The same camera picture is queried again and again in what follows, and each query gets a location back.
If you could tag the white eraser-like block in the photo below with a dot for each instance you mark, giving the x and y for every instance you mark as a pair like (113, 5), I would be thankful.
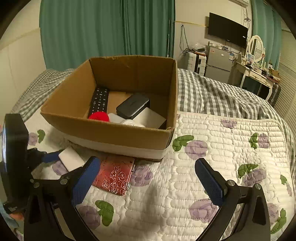
(71, 159)

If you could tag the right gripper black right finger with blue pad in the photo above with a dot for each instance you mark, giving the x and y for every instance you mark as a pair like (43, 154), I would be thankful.
(253, 221)

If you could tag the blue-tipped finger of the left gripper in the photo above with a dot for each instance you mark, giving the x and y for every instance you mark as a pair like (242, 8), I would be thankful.
(51, 157)

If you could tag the grey checkered bed sheet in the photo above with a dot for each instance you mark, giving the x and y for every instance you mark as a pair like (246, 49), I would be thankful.
(197, 94)

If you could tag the teal right curtain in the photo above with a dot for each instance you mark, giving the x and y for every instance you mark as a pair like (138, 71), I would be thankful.
(266, 23)

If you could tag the red-capped white bottle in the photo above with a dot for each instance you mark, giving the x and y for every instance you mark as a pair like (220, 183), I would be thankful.
(102, 116)

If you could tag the white vanity table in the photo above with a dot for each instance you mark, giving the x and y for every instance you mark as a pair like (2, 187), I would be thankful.
(240, 72)

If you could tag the white air conditioner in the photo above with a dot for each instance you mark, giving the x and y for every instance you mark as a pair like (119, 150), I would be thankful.
(243, 3)

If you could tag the floral white quilt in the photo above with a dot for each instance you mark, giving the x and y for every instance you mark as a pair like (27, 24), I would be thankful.
(165, 199)

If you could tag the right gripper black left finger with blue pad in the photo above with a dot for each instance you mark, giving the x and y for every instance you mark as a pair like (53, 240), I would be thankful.
(65, 193)

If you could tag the small white box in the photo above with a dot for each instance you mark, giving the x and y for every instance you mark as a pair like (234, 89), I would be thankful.
(149, 119)

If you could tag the black rectangular box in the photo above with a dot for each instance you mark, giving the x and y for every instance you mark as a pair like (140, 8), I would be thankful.
(132, 106)

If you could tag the red rose patterned tin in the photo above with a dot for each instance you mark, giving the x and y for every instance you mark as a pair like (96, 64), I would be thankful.
(114, 174)

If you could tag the silver mini fridge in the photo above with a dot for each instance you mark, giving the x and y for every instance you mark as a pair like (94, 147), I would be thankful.
(218, 65)

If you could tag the white louvered closet door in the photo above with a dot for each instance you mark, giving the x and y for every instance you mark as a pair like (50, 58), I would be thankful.
(285, 105)

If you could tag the white plastic bottle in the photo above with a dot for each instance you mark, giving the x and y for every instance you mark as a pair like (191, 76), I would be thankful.
(130, 122)

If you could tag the black wall television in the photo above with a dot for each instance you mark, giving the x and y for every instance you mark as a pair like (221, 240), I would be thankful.
(228, 30)

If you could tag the brown cardboard box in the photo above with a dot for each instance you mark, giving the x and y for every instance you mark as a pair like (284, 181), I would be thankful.
(153, 77)

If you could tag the oval white vanity mirror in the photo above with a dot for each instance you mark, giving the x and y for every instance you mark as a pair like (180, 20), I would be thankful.
(255, 50)

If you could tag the white suitcase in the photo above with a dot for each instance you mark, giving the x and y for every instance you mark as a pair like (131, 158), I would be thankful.
(196, 63)

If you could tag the black remote control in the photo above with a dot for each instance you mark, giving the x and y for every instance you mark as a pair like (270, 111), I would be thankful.
(99, 100)

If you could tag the teal window curtain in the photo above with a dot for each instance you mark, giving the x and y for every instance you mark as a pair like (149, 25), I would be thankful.
(74, 31)

